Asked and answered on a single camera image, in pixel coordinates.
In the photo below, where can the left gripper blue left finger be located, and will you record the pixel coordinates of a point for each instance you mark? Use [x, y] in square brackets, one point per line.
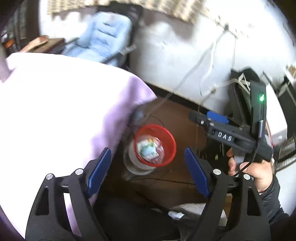
[48, 219]

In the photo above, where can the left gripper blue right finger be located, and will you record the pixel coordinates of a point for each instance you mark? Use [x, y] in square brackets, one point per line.
[234, 209]

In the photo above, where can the red white plastic snack bag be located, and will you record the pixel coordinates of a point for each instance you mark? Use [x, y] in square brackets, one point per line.
[157, 151]

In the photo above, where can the red mesh trash basket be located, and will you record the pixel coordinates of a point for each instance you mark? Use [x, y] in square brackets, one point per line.
[167, 139]

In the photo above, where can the person right hand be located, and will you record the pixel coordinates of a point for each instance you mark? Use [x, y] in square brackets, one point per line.
[261, 172]

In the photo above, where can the white box appliance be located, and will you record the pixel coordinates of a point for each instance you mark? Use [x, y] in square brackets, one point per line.
[275, 118]

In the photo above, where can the purple fleece tablecloth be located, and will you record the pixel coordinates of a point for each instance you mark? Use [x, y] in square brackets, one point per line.
[57, 114]

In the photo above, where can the beige checkered curtain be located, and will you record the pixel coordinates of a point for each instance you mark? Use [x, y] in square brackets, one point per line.
[186, 11]

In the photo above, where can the dark wooden side table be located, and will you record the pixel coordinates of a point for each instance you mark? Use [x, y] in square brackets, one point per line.
[44, 44]

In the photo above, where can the light blue cushioned chair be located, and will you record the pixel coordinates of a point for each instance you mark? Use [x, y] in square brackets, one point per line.
[108, 38]

